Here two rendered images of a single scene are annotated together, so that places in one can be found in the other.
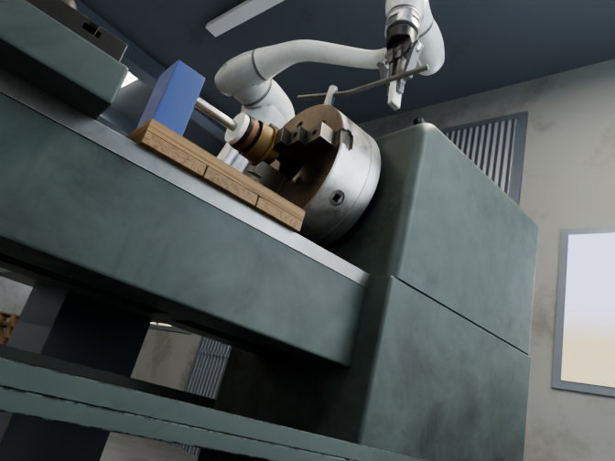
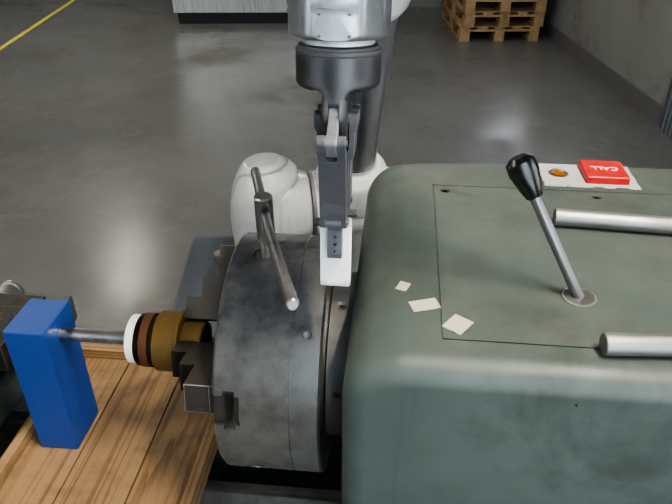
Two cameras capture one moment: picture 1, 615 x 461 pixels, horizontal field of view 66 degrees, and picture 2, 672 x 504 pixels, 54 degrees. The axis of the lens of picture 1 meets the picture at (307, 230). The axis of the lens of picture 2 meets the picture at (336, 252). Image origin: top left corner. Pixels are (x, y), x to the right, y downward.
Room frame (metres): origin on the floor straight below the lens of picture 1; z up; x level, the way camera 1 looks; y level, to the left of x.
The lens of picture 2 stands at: (0.52, -0.49, 1.67)
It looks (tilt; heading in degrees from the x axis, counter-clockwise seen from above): 32 degrees down; 43
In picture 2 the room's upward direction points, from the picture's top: straight up
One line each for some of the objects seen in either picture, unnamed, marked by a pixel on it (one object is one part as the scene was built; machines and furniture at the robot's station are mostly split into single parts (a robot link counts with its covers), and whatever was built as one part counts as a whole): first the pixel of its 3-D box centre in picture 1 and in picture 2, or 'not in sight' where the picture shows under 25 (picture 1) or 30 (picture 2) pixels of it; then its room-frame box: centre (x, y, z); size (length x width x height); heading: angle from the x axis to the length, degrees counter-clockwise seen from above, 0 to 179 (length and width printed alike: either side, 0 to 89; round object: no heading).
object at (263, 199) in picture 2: (327, 107); (266, 236); (0.96, 0.03, 1.26); 0.02 x 0.02 x 0.12
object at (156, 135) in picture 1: (180, 199); (122, 433); (0.82, 0.24, 0.89); 0.36 x 0.30 x 0.04; 37
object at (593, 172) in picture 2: not in sight; (602, 174); (1.43, -0.19, 1.26); 0.06 x 0.06 x 0.02; 37
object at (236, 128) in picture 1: (213, 112); (98, 335); (0.82, 0.24, 1.08); 0.13 x 0.07 x 0.07; 127
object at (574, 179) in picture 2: not in sight; (583, 192); (1.41, -0.17, 1.23); 0.13 x 0.08 x 0.06; 127
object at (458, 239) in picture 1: (403, 251); (572, 367); (1.23, -0.27, 1.06); 0.59 x 0.48 x 0.39; 127
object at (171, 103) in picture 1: (162, 124); (54, 375); (0.77, 0.31, 1.00); 0.08 x 0.06 x 0.23; 37
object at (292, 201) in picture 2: not in sight; (269, 201); (1.40, 0.53, 0.97); 0.18 x 0.16 x 0.22; 143
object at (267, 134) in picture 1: (256, 142); (174, 341); (0.89, 0.15, 1.08); 0.09 x 0.09 x 0.09; 37
